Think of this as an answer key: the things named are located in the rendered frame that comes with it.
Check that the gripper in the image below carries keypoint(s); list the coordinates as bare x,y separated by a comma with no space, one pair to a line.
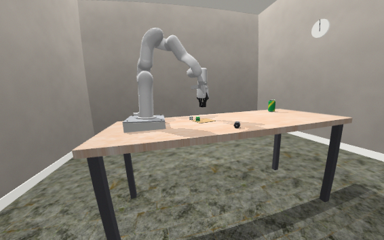
203,93

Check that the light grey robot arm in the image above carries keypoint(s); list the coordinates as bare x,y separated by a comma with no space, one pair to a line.
154,38

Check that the tan square mat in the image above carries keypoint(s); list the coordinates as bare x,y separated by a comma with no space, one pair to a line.
204,120

